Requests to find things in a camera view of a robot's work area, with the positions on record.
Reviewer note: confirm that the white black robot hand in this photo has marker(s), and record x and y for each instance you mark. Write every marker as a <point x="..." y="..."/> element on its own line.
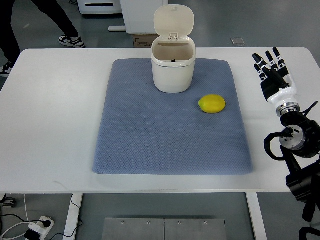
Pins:
<point x="274" y="76"/>

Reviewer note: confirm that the yellow lemon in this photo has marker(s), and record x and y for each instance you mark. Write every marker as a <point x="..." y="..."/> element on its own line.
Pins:
<point x="212" y="103"/>

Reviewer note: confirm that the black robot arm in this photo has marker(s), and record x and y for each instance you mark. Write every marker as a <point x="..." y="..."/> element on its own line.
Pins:
<point x="300" y="137"/>

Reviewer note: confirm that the cream trash bin with lid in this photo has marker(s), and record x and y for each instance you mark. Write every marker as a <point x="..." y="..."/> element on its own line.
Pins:
<point x="173" y="53"/>

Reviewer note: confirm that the grey floor socket cover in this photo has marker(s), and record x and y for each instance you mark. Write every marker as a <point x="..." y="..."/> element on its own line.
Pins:
<point x="237" y="41"/>

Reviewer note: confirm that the blue textured mat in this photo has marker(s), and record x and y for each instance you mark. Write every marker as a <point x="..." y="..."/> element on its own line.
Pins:
<point x="144" y="131"/>

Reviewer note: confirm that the white table leg right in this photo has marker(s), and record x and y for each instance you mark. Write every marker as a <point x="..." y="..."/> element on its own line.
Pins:
<point x="256" y="216"/>

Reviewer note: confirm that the white table leg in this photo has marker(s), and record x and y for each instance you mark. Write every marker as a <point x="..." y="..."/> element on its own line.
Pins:
<point x="72" y="220"/>
<point x="256" y="216"/>

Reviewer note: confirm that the cardboard box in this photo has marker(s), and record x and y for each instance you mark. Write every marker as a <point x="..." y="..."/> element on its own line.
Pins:
<point x="144" y="40"/>

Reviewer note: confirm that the white machine base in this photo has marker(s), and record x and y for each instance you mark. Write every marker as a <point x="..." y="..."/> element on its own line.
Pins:
<point x="138" y="16"/>

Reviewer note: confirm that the black white sneaker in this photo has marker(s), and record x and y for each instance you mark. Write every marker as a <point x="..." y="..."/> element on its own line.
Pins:
<point x="75" y="42"/>
<point x="6" y="69"/>

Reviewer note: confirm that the white cabinet with slot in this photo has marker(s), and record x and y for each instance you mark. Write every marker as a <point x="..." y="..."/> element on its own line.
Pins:
<point x="99" y="7"/>

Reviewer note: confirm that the grey metal floor plate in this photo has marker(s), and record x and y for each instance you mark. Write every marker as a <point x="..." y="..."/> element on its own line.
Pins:
<point x="164" y="229"/>

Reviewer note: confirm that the person leg in black trousers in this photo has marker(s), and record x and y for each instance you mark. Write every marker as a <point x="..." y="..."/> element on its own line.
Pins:
<point x="26" y="23"/>

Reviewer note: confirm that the white table leg left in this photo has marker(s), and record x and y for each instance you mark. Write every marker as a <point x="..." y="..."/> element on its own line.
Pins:
<point x="72" y="220"/>

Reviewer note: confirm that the white power strip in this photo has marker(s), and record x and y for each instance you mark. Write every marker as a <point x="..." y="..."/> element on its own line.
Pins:
<point x="38" y="230"/>

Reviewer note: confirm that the caster wheel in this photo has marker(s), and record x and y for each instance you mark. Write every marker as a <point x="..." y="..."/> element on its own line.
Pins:
<point x="6" y="201"/>

